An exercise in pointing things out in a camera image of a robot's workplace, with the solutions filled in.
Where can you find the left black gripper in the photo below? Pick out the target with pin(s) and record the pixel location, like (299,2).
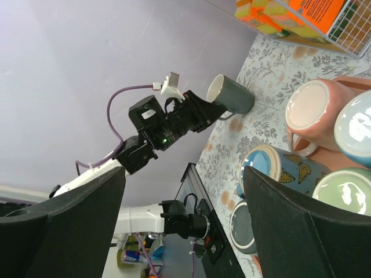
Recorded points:
(193,114)

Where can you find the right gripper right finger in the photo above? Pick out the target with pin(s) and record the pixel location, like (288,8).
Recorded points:
(298,236)

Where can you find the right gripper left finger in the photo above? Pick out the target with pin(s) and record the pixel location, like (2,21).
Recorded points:
(68,235)

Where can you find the dark teal mug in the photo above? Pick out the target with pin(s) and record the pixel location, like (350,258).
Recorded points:
(226,94)

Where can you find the green mug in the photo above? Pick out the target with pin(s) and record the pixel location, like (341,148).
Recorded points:
(347,189)

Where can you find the light blue white mug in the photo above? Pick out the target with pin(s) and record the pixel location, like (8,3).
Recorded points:
(352,129)

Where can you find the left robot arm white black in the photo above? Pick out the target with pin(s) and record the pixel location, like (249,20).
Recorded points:
(157,130)

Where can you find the black mug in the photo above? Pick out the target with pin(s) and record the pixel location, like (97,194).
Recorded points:
(241,229)

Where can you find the blue butterfly mug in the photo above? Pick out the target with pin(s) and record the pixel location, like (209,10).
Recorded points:
(296,172)

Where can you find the pink mug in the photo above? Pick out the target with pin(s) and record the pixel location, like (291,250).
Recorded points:
(311,114)

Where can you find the floral table mat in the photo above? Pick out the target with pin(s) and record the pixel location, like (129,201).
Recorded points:
(272,70)

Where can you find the sponge pack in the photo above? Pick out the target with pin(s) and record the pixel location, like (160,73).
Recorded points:
(320,14)
(286,19)
(245,13)

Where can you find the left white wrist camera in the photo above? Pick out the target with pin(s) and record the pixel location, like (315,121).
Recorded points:
(169,88)

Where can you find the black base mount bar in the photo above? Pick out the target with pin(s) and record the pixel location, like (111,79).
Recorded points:
(214,255)

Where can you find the white wire wooden shelf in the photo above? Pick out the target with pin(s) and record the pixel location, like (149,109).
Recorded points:
(340,26)

